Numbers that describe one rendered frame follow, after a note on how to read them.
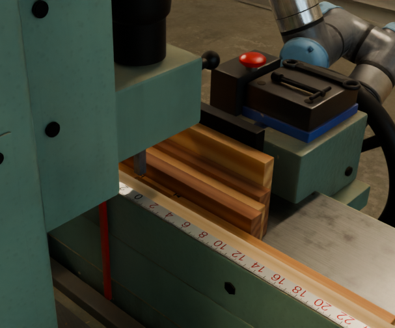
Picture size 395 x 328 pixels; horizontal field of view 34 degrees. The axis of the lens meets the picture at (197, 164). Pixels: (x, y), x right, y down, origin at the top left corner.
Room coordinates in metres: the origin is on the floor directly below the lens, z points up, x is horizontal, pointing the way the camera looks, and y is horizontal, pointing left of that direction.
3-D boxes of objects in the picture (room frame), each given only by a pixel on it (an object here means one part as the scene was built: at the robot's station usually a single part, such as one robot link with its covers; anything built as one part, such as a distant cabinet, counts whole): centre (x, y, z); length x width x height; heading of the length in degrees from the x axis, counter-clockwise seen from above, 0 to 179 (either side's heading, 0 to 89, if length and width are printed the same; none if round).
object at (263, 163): (0.60, 0.01, 0.94); 0.21 x 0.01 x 0.08; 49
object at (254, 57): (0.67, -0.06, 1.02); 0.03 x 0.03 x 0.01
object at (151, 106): (0.53, 0.07, 1.03); 0.14 x 0.07 x 0.09; 139
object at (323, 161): (0.66, -0.10, 0.92); 0.15 x 0.13 x 0.09; 49
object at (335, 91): (0.67, -0.10, 0.99); 0.13 x 0.11 x 0.06; 49
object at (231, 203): (0.53, 0.01, 0.93); 0.18 x 0.02 x 0.06; 49
